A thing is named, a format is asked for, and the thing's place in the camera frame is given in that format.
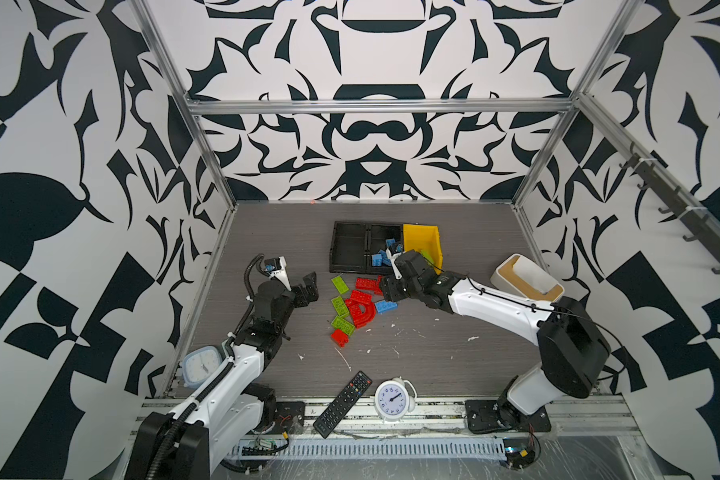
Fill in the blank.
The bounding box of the green lego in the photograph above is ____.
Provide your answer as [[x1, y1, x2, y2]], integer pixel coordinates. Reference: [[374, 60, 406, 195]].
[[420, 250, 435, 265]]

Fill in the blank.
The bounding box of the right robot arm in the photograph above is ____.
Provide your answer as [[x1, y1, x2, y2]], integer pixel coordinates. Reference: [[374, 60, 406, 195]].
[[380, 250, 611, 430]]

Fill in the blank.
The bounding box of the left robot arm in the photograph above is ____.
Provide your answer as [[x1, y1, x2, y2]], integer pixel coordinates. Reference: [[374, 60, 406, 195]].
[[125, 272, 319, 479]]

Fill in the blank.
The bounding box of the green flat lego plate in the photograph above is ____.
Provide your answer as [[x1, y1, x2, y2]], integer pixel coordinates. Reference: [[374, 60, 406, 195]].
[[331, 276, 350, 295]]

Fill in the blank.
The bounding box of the green lego brick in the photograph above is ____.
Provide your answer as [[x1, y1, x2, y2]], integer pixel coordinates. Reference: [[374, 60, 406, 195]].
[[331, 296, 350, 318], [331, 316, 356, 337]]

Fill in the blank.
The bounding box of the red lego brick left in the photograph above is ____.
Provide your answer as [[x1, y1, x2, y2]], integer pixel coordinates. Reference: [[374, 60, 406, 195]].
[[355, 277, 383, 296]]

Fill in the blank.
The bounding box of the yellow storage bin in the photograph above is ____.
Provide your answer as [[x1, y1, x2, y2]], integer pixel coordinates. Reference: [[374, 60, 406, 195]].
[[403, 224, 444, 270]]

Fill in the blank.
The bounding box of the green lego brick lower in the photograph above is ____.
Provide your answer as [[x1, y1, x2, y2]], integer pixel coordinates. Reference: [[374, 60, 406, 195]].
[[331, 316, 356, 337]]

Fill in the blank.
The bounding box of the red lego brick on arch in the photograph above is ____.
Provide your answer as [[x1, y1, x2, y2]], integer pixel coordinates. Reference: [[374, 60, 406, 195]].
[[350, 290, 373, 304]]

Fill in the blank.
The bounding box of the small red lego brick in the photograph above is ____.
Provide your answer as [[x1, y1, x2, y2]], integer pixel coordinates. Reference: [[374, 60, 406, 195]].
[[331, 329, 350, 348]]

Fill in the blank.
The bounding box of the left black storage bin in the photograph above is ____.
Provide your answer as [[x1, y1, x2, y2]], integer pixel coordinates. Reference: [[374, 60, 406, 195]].
[[329, 221, 367, 274]]

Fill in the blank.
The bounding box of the black storage bin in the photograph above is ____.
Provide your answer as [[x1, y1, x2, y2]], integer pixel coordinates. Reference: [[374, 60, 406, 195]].
[[329, 221, 367, 274], [365, 223, 403, 275]]

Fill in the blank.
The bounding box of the red lego arch piece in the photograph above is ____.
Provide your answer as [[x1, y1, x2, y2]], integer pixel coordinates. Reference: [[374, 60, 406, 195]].
[[344, 298, 376, 328]]

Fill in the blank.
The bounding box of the middle black storage bin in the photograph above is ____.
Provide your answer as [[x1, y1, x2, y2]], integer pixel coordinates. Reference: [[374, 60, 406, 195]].
[[365, 223, 403, 275]]

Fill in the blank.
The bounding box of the white box wooden lid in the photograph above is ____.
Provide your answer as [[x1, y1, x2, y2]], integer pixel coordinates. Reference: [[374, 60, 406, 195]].
[[491, 253, 565, 302]]

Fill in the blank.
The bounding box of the white alarm clock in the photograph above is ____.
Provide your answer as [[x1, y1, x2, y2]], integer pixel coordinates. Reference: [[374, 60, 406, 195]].
[[374, 377, 418, 422]]

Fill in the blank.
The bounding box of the black remote control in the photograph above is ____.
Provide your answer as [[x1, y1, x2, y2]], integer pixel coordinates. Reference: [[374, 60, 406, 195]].
[[313, 371, 373, 439]]

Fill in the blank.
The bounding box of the square light blue clock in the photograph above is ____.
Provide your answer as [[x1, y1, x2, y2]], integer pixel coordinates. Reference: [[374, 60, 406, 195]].
[[180, 346, 223, 388]]

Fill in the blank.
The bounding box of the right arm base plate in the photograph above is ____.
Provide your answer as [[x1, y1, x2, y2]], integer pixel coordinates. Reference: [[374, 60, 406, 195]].
[[464, 399, 552, 434]]

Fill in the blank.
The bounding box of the white cable duct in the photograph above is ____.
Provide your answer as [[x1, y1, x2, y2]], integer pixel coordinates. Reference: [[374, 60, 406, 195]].
[[227, 437, 506, 461]]

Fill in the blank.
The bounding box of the wall hook rail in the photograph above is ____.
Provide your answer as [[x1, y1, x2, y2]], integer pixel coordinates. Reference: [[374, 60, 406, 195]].
[[619, 141, 720, 275]]

